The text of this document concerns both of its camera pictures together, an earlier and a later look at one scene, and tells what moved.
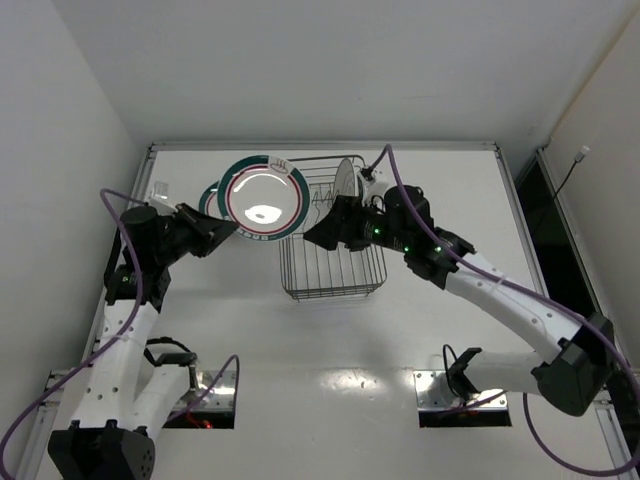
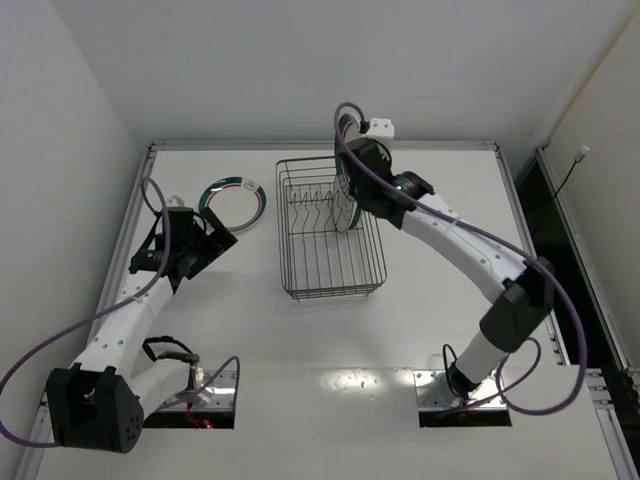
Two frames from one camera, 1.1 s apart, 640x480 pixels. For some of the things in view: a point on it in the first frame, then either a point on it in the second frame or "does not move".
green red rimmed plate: [265, 196] → [347, 212]
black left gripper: [189, 229] → [211, 240]
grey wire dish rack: [311, 271] does not move
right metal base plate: [434, 391] does not move
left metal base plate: [221, 397] does not move
